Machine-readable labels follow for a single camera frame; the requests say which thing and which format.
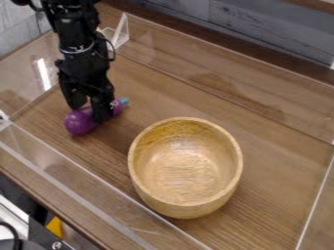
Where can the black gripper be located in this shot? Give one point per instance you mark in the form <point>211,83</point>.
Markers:
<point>84,79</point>

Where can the purple toy eggplant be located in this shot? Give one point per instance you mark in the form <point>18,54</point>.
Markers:
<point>80,122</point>

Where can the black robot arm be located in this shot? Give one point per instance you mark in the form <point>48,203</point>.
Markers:
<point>84,45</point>

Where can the brown wooden bowl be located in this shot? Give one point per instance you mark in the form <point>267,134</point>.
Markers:
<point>186,165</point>

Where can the clear acrylic tray walls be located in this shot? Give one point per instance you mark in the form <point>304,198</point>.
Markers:
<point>277,111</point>

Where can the yellow black machine base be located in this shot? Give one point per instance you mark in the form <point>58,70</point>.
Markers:
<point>25,224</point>

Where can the clear acrylic corner bracket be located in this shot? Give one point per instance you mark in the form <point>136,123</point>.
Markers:
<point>118,35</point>

